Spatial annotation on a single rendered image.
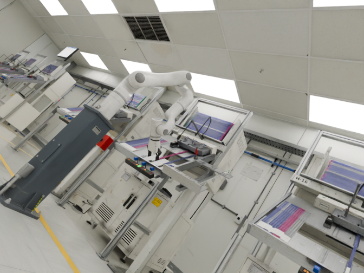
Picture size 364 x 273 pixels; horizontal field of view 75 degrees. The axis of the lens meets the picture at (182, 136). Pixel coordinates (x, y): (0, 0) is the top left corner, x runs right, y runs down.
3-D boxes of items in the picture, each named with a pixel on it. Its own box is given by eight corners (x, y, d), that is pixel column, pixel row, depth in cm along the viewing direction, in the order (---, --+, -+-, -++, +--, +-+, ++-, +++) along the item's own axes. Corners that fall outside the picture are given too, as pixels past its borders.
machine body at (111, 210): (122, 264, 184) (170, 199, 204) (82, 217, 228) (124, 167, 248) (158, 278, 231) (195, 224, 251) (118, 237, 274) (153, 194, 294)
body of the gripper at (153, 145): (147, 136, 182) (145, 149, 186) (155, 140, 176) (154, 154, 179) (154, 135, 187) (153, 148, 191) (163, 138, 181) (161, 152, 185)
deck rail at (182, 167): (161, 179, 187) (162, 171, 185) (160, 177, 188) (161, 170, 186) (214, 159, 238) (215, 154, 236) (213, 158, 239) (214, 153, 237)
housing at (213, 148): (210, 160, 237) (212, 147, 232) (175, 144, 267) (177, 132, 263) (214, 158, 242) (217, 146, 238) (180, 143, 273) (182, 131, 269)
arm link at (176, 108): (191, 114, 184) (164, 140, 173) (177, 109, 195) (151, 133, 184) (187, 105, 178) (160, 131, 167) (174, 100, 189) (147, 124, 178)
